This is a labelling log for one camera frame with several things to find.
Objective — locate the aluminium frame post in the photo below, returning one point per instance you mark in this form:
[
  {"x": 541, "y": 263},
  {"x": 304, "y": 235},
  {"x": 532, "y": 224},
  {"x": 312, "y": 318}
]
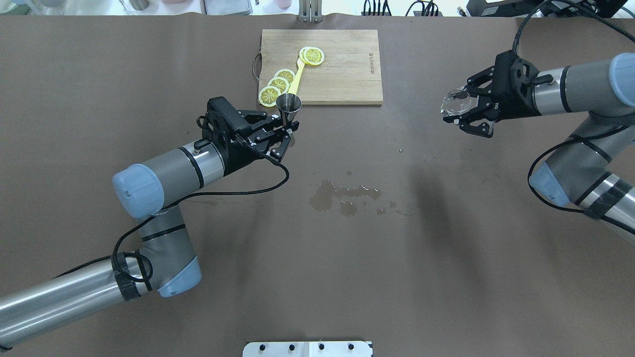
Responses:
[{"x": 310, "y": 11}]

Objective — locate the lemon slice middle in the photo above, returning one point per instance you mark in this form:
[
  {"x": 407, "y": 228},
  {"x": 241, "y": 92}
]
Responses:
[{"x": 280, "y": 83}]

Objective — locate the spilled liquid puddle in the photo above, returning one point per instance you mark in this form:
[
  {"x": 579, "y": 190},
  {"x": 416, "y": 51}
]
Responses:
[{"x": 350, "y": 196}]

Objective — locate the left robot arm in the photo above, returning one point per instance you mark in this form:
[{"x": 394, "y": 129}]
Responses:
[{"x": 157, "y": 253}]

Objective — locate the lemon slice on knife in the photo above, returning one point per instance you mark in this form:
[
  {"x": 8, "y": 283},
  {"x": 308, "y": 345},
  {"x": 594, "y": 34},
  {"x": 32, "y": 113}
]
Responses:
[{"x": 313, "y": 56}]

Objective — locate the steel jigger measuring cup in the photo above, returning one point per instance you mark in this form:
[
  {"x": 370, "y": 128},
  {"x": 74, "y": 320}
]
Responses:
[{"x": 288, "y": 105}]

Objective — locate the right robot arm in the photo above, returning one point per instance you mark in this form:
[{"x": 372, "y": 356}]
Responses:
[{"x": 571, "y": 176}]

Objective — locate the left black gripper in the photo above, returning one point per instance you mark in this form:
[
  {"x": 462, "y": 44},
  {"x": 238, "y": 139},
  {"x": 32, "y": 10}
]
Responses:
[{"x": 240, "y": 154}]

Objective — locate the bamboo cutting board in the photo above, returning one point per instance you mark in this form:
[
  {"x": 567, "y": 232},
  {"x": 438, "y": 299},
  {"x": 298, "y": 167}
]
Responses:
[{"x": 349, "y": 75}]

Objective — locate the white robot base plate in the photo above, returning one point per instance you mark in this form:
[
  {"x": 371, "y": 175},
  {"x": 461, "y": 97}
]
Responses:
[{"x": 309, "y": 349}]

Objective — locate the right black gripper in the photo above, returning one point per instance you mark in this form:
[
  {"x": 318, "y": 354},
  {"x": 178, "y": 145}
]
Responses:
[{"x": 511, "y": 107}]

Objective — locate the lemon slice inner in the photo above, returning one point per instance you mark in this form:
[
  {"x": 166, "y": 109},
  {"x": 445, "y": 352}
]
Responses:
[{"x": 287, "y": 74}]

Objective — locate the clear glass beaker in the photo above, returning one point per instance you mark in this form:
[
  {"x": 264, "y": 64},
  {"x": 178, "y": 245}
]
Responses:
[{"x": 457, "y": 102}]

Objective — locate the pink plastic cup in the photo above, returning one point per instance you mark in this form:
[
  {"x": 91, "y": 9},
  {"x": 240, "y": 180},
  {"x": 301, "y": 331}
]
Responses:
[{"x": 284, "y": 4}]

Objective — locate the lemon slice end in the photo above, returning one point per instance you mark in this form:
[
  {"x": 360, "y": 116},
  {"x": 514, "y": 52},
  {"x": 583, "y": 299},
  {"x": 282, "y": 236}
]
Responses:
[{"x": 268, "y": 96}]

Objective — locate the metal tray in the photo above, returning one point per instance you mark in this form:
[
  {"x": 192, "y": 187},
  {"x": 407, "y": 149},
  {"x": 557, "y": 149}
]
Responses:
[{"x": 227, "y": 7}]

